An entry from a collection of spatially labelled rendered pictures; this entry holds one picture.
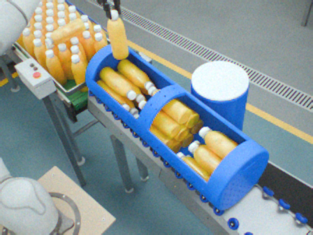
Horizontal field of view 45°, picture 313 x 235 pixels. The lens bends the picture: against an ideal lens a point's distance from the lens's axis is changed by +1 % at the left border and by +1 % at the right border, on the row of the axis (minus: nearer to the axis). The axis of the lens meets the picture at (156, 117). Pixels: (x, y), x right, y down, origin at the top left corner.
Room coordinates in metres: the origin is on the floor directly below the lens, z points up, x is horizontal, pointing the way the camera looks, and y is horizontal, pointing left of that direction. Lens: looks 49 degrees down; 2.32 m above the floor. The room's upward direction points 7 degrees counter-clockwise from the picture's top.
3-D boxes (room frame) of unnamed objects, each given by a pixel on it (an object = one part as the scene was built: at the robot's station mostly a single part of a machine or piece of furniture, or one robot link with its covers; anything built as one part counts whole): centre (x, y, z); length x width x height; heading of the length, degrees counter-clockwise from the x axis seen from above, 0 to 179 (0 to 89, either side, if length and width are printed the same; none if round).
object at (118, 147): (1.36, 0.25, 0.31); 0.06 x 0.06 x 0.63; 35
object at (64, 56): (1.61, 0.45, 1.00); 0.07 x 0.07 x 0.20
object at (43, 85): (1.46, 0.59, 1.05); 0.20 x 0.10 x 0.10; 35
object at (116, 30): (1.33, 0.13, 1.34); 0.07 x 0.07 x 0.20
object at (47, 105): (1.46, 0.59, 0.50); 0.04 x 0.04 x 1.00; 35
